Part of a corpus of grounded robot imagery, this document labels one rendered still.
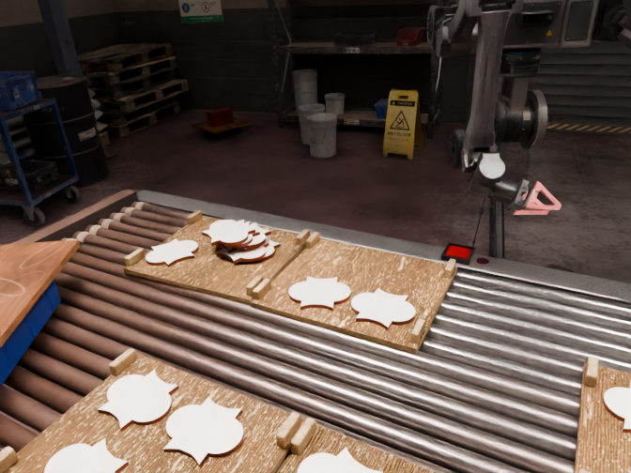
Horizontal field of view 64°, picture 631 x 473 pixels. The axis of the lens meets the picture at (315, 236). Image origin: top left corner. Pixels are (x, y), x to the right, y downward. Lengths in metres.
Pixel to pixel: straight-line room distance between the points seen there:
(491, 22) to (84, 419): 1.12
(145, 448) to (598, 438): 0.75
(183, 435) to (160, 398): 0.11
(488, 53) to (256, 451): 0.93
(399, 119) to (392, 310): 3.76
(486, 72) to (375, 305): 0.58
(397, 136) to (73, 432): 4.17
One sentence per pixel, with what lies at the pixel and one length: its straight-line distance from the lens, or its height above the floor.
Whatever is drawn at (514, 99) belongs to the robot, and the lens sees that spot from 1.82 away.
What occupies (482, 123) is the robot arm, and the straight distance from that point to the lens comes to 1.28.
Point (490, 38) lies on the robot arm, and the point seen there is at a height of 1.48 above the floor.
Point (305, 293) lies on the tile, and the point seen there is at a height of 0.95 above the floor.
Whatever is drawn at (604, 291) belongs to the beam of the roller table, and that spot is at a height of 0.92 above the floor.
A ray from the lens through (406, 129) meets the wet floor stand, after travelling 4.80.
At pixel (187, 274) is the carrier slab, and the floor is 0.94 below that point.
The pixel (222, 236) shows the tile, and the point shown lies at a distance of 1.38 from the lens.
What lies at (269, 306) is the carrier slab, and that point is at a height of 0.94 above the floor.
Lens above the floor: 1.63
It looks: 28 degrees down
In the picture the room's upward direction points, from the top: 3 degrees counter-clockwise
